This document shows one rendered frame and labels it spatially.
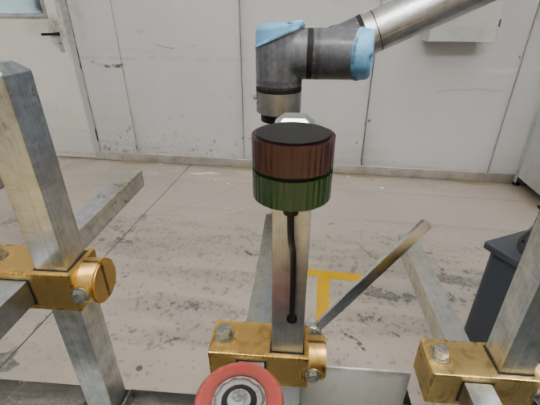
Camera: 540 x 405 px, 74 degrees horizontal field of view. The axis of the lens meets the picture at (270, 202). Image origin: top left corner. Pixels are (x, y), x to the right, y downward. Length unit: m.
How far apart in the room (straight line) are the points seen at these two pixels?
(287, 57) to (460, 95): 2.49
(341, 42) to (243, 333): 0.51
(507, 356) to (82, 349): 0.48
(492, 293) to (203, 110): 2.50
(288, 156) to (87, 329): 0.34
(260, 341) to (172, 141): 2.97
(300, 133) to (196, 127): 2.97
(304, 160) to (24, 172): 0.26
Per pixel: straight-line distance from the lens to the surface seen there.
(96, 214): 0.56
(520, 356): 0.49
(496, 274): 1.29
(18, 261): 0.48
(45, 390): 0.71
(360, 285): 0.47
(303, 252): 0.34
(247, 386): 0.37
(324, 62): 0.69
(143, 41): 3.25
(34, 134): 0.39
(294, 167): 0.24
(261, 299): 0.51
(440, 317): 0.55
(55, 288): 0.45
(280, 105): 0.71
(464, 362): 0.49
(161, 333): 1.69
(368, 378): 0.54
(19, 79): 0.38
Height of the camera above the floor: 1.21
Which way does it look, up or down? 28 degrees down
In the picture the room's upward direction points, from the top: straight up
